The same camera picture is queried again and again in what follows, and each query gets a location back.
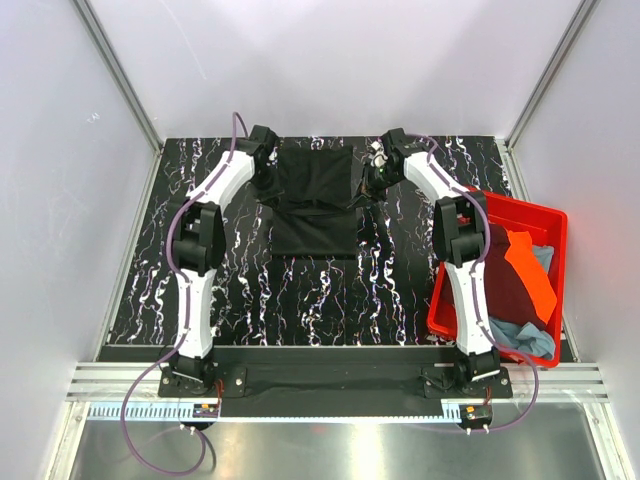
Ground light blue t shirt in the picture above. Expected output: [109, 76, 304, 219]
[449, 243, 557, 359]

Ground white slotted cable duct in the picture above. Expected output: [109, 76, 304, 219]
[88, 399, 461, 424]

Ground left aluminium corner post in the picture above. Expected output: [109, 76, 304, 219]
[70, 0, 164, 154]

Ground orange t shirt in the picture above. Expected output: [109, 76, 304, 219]
[505, 231, 557, 325]

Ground left orange connector box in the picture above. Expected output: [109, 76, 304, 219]
[192, 403, 220, 419]

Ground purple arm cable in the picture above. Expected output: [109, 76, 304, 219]
[118, 111, 249, 474]
[407, 133, 540, 435]

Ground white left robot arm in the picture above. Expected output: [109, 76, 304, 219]
[166, 125, 282, 396]

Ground right orange connector box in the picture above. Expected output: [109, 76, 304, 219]
[462, 405, 492, 422]

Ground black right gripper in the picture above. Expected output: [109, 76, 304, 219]
[348, 162, 402, 211]

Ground black t shirt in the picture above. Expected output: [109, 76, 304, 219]
[266, 145, 358, 259]

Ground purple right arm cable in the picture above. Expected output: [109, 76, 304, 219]
[407, 133, 540, 435]

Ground maroon t shirt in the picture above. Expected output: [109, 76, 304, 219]
[439, 224, 544, 326]

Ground right aluminium corner post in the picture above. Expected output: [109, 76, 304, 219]
[504, 0, 600, 151]

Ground orange connector box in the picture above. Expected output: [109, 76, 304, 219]
[462, 405, 492, 422]
[192, 403, 220, 419]

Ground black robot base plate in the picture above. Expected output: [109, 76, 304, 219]
[158, 346, 513, 420]

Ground aluminium corner post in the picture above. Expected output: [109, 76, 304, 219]
[504, 0, 600, 151]
[70, 0, 164, 154]

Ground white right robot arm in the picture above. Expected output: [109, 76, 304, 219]
[351, 128, 500, 397]

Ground red plastic bin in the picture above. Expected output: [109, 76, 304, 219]
[425, 187, 570, 370]

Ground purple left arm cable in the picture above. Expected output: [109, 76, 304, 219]
[118, 111, 249, 474]

